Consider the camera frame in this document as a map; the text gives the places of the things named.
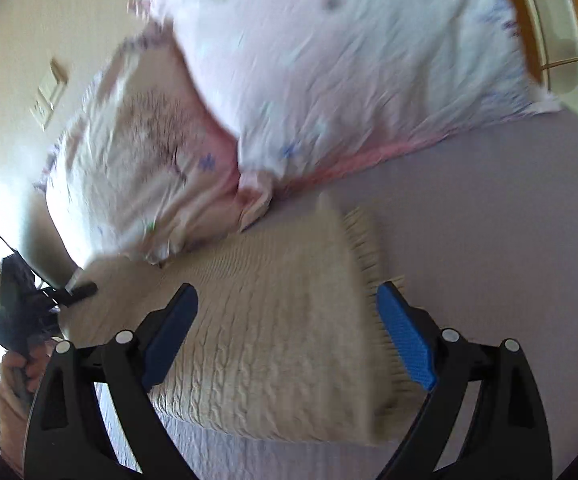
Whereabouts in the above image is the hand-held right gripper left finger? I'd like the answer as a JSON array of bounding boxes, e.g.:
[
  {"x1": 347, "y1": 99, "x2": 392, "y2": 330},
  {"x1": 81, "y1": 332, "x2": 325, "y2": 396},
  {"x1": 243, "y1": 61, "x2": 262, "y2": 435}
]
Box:
[{"x1": 23, "y1": 282, "x2": 200, "y2": 480}]

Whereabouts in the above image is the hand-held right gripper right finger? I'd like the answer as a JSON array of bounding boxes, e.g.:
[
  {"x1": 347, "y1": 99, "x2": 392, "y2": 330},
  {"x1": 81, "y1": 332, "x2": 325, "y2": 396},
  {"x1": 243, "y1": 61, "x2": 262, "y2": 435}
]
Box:
[{"x1": 375, "y1": 281, "x2": 554, "y2": 480}]

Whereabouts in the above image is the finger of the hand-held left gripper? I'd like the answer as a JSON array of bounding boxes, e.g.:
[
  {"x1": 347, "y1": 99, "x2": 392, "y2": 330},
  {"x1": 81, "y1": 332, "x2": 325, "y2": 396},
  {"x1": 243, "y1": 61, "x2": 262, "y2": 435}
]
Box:
[{"x1": 39, "y1": 281, "x2": 98, "y2": 311}]

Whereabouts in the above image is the cream knitted sweater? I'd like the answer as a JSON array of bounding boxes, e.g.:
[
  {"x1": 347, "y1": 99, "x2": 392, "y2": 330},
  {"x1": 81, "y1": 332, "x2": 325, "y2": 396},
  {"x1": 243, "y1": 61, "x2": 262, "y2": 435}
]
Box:
[{"x1": 59, "y1": 192, "x2": 422, "y2": 447}]

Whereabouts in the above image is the person's left hand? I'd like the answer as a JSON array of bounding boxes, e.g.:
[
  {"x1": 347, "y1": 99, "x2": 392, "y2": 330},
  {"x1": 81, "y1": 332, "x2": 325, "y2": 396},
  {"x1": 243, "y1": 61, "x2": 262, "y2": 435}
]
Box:
[{"x1": 0, "y1": 340, "x2": 54, "y2": 411}]

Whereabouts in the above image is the grey bed sheet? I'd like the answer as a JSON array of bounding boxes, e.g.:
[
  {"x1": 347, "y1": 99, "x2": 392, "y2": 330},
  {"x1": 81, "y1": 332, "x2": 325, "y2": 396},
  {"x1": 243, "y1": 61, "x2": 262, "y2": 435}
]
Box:
[{"x1": 89, "y1": 107, "x2": 578, "y2": 480}]

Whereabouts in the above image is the pink trimmed floral pillow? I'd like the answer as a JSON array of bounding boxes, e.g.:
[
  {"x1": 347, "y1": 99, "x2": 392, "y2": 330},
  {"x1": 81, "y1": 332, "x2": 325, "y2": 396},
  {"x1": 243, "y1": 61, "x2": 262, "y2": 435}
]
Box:
[{"x1": 33, "y1": 30, "x2": 445, "y2": 266}]

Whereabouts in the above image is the white floral pillow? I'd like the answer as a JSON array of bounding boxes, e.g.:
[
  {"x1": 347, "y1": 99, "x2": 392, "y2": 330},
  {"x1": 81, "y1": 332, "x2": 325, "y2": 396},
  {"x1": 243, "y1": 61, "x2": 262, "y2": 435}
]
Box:
[{"x1": 128, "y1": 0, "x2": 565, "y2": 188}]

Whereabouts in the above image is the wooden headboard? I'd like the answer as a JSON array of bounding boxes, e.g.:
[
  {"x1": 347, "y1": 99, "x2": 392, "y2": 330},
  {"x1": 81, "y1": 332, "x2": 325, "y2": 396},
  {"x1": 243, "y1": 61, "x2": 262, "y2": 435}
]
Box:
[{"x1": 494, "y1": 0, "x2": 578, "y2": 138}]

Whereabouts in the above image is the wall switch plate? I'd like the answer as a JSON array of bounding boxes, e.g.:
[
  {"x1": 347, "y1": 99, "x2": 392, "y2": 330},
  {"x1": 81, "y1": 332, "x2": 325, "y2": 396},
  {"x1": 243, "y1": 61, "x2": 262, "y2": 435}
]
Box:
[{"x1": 29, "y1": 57, "x2": 70, "y2": 132}]

